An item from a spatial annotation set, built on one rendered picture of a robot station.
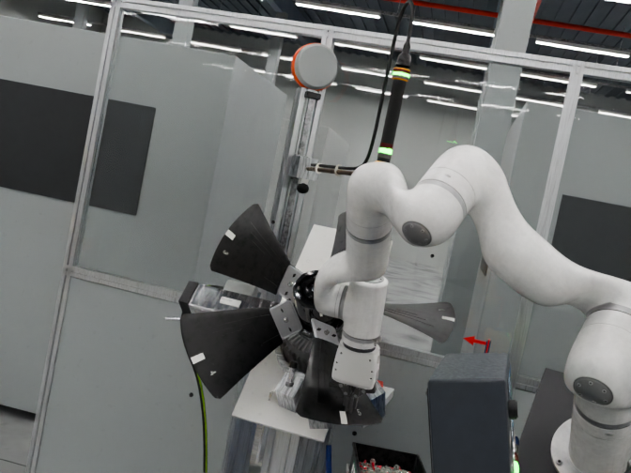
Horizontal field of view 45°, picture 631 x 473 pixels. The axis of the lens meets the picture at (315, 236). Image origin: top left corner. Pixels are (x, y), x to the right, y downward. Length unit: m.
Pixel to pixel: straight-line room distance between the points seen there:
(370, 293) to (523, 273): 0.43
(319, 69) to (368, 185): 1.30
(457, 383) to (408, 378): 1.59
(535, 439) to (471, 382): 0.63
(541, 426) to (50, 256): 2.99
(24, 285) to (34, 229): 0.30
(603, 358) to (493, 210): 0.30
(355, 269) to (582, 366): 0.48
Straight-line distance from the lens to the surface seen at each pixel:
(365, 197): 1.40
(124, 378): 3.07
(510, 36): 6.29
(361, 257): 1.52
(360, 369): 1.75
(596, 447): 1.61
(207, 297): 2.19
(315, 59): 2.65
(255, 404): 2.13
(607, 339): 1.37
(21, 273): 4.29
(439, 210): 1.27
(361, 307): 1.67
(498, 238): 1.34
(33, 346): 4.30
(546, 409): 1.79
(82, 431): 3.21
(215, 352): 1.96
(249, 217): 2.15
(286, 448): 2.19
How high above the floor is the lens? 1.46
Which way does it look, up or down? 3 degrees down
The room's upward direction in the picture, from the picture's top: 11 degrees clockwise
